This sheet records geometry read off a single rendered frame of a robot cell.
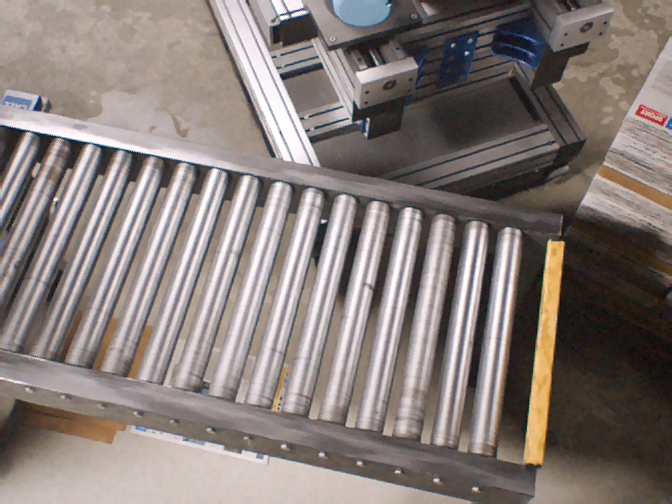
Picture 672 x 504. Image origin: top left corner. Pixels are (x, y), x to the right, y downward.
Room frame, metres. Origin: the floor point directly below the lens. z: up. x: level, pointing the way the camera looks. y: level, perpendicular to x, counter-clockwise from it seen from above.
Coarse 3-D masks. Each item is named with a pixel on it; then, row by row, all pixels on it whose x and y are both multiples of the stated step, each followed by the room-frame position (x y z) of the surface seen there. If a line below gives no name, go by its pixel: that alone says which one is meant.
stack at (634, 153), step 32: (640, 96) 1.13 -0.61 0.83; (640, 128) 1.06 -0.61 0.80; (608, 160) 1.08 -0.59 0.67; (640, 160) 1.05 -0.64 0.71; (608, 192) 1.06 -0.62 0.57; (608, 224) 1.04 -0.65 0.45; (640, 224) 1.01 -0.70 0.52; (576, 256) 1.06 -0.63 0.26; (608, 256) 1.03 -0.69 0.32; (576, 288) 1.03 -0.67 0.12; (608, 288) 1.00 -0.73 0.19; (640, 288) 0.97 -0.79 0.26; (608, 320) 0.98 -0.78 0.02; (640, 320) 0.95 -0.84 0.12
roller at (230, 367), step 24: (288, 192) 0.86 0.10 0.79; (264, 216) 0.81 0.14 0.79; (264, 240) 0.75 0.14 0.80; (264, 264) 0.70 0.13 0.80; (240, 288) 0.65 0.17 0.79; (264, 288) 0.66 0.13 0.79; (240, 312) 0.60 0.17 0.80; (240, 336) 0.55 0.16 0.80; (240, 360) 0.51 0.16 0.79; (216, 384) 0.46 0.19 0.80
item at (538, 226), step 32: (32, 128) 0.97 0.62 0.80; (64, 128) 0.98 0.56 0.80; (96, 128) 0.98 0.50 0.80; (192, 160) 0.92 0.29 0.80; (224, 160) 0.92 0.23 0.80; (256, 160) 0.93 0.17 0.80; (352, 192) 0.87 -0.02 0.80; (384, 192) 0.87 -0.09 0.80; (416, 192) 0.88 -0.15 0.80; (448, 192) 0.88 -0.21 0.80; (512, 224) 0.82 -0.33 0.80; (544, 224) 0.82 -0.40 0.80; (544, 256) 0.80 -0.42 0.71
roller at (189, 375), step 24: (240, 192) 0.85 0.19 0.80; (240, 216) 0.80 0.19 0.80; (240, 240) 0.75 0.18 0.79; (216, 264) 0.69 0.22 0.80; (216, 288) 0.65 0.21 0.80; (216, 312) 0.60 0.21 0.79; (192, 336) 0.55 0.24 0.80; (216, 336) 0.56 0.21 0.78; (192, 360) 0.50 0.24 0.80; (192, 384) 0.46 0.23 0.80
